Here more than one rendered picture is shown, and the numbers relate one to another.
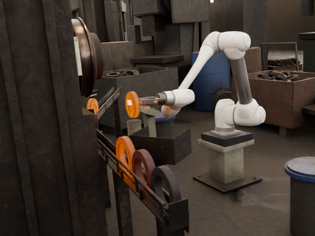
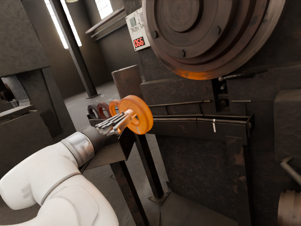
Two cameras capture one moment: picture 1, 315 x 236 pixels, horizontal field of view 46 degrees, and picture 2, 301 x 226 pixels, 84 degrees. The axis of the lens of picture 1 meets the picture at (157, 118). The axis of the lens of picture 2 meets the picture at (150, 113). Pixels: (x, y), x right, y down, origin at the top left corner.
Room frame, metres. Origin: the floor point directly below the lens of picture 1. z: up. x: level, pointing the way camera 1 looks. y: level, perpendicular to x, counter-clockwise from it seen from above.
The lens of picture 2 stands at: (2.75, 0.02, 1.03)
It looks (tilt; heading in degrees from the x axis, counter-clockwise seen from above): 19 degrees down; 163
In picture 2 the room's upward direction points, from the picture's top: 17 degrees counter-clockwise
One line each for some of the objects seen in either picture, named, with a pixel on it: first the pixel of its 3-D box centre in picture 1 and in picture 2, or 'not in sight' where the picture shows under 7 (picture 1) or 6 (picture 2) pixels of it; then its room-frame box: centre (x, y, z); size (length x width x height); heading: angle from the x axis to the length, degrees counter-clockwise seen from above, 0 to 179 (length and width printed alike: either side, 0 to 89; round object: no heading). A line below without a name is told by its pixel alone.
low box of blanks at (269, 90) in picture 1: (280, 99); not in sight; (4.42, -1.49, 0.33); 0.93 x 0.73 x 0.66; 32
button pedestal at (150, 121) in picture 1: (150, 139); not in sight; (3.17, 0.07, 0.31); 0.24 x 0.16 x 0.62; 25
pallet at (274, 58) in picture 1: (276, 63); not in sight; (10.08, -3.30, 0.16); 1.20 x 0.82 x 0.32; 15
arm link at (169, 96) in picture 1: (167, 98); (79, 148); (2.26, -0.07, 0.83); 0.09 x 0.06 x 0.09; 25
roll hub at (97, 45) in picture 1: (93, 56); (185, 9); (2.28, 0.36, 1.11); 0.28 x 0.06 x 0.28; 25
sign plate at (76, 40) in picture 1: (71, 55); (147, 27); (1.89, 0.40, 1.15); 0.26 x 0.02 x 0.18; 25
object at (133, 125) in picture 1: (136, 150); not in sight; (3.06, 0.20, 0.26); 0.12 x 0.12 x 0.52
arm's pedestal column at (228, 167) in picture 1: (226, 162); not in sight; (2.89, -0.53, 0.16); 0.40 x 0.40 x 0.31; 30
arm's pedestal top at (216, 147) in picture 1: (225, 141); not in sight; (2.89, -0.53, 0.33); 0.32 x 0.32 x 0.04; 30
